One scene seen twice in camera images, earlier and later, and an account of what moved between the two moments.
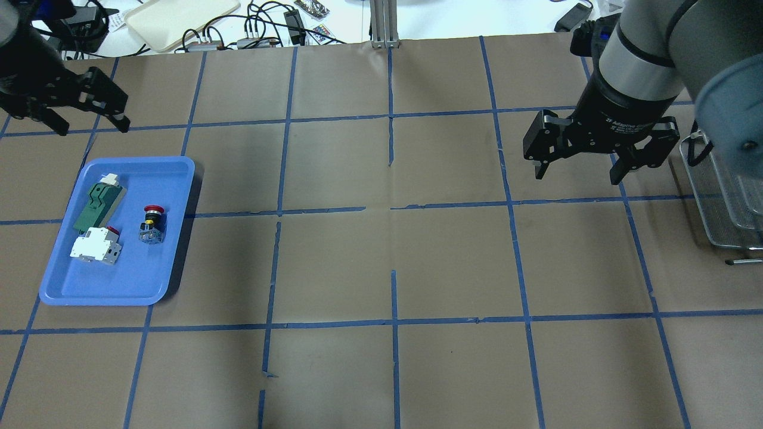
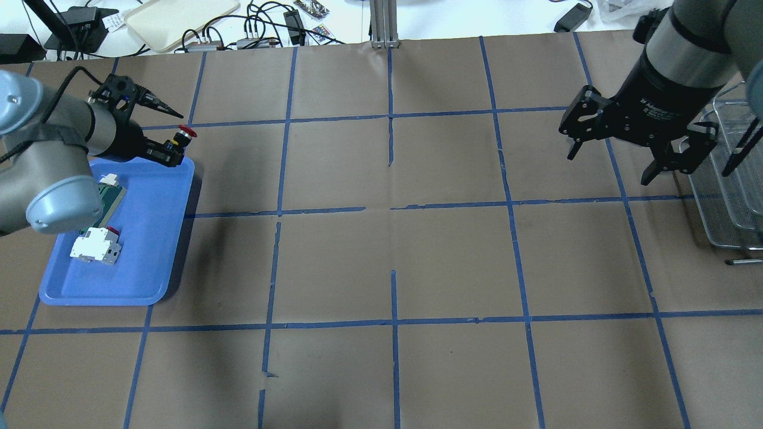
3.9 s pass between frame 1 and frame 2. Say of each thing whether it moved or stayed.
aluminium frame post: stayed
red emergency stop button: moved
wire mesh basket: stayed
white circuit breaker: stayed
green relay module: stayed
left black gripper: moved
